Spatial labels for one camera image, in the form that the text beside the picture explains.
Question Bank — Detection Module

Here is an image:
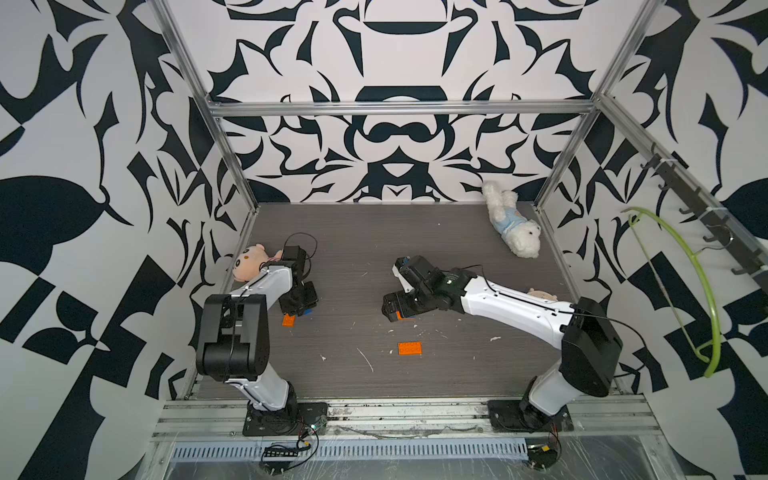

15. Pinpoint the orange 2x4 lego plate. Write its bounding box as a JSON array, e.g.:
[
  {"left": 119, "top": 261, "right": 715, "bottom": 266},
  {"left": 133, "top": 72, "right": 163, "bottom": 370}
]
[{"left": 398, "top": 342, "right": 423, "bottom": 356}]

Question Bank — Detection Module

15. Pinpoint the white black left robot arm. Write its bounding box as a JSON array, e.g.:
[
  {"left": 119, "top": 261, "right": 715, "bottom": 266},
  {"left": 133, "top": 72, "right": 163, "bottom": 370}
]
[{"left": 196, "top": 244, "right": 318, "bottom": 418}]

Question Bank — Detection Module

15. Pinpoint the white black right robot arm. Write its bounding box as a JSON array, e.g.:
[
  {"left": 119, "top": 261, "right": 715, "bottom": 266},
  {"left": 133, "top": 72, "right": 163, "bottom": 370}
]
[{"left": 382, "top": 256, "right": 623, "bottom": 425}]

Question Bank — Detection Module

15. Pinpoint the pink plush pig toy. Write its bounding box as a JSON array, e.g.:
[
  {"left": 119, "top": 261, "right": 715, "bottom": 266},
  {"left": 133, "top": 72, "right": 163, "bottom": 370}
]
[{"left": 233, "top": 244, "right": 283, "bottom": 283}]

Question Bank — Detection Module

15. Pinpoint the white plush dog blue shirt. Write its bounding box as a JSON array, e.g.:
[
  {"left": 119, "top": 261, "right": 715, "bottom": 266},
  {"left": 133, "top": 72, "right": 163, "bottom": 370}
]
[{"left": 482, "top": 181, "right": 541, "bottom": 259}]

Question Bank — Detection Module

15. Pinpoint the green plastic hoop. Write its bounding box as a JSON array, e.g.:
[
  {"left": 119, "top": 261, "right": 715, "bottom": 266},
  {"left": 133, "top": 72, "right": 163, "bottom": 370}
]
[{"left": 620, "top": 206, "right": 722, "bottom": 379}]

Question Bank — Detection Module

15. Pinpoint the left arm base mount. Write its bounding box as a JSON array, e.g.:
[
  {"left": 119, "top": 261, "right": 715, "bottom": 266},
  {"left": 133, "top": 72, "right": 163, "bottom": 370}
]
[{"left": 242, "top": 393, "right": 329, "bottom": 437}]

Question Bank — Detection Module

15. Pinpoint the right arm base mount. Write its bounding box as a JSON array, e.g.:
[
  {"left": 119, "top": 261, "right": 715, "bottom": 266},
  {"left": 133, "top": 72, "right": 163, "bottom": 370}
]
[{"left": 486, "top": 377, "right": 574, "bottom": 433}]

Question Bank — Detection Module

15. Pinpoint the white slotted cable duct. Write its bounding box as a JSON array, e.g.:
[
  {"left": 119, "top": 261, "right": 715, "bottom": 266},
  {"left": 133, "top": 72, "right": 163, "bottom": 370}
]
[{"left": 171, "top": 438, "right": 528, "bottom": 462}]

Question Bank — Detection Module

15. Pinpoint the black wall hook rack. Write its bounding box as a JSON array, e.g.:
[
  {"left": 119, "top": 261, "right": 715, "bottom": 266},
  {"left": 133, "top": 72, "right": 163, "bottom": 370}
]
[{"left": 639, "top": 142, "right": 767, "bottom": 290}]

